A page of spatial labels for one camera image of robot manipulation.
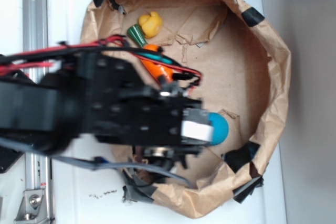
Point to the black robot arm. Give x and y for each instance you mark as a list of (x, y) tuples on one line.
[(104, 96)]

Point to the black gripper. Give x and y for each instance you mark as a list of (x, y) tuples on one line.
[(165, 123)]

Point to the blue textured ball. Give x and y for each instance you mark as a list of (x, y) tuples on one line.
[(221, 128)]

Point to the metal corner bracket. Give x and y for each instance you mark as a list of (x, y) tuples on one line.
[(33, 208)]

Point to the orange plastic toy carrot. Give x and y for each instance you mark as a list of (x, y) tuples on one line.
[(157, 71)]

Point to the aluminium extrusion rail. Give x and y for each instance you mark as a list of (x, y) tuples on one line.
[(35, 36)]

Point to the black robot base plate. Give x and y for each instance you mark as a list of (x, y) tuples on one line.
[(9, 156)]

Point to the brown paper bag enclosure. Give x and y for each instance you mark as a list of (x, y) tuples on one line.
[(246, 77)]

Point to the yellow rubber duck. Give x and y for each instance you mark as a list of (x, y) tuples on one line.
[(150, 24)]

